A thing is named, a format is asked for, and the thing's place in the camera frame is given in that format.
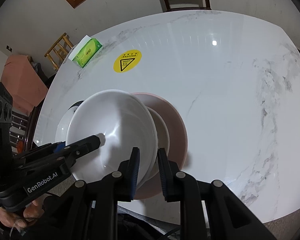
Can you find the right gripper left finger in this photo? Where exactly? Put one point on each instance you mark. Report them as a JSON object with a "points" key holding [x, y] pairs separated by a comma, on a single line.
{"points": [[134, 163]]}

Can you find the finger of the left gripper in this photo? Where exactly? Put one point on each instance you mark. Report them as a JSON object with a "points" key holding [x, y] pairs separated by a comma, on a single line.
{"points": [[44, 150], [81, 148]]}

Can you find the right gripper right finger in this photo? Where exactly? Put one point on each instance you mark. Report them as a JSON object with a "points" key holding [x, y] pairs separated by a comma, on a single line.
{"points": [[167, 170]]}

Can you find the white rose plate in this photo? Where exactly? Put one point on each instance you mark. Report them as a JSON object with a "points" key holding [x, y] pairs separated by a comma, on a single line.
{"points": [[63, 125]]}

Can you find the large pink bowl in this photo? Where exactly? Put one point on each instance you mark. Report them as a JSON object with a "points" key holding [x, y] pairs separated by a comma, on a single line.
{"points": [[178, 139]]}

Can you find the white Dog bowl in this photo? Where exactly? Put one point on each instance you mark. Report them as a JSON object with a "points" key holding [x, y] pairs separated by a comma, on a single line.
{"points": [[163, 142]]}

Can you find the white Rabbit bowl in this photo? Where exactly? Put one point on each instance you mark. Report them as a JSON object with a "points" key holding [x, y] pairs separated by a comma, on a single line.
{"points": [[122, 122]]}

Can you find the large blue floral plate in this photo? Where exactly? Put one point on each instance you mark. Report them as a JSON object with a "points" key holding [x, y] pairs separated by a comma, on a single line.
{"points": [[76, 104]]}

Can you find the left hand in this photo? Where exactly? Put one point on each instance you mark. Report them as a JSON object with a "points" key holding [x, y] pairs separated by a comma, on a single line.
{"points": [[33, 212]]}

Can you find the pink cloth cover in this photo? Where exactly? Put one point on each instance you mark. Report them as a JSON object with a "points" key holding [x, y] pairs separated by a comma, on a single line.
{"points": [[23, 83]]}

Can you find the bamboo chair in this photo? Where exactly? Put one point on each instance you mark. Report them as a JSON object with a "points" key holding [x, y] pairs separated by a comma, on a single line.
{"points": [[58, 52]]}

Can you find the yellow warning sticker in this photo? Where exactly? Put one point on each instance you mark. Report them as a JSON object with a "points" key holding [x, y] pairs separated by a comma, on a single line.
{"points": [[127, 61]]}

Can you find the green tissue box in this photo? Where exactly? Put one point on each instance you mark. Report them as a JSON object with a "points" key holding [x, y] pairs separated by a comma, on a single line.
{"points": [[84, 51]]}

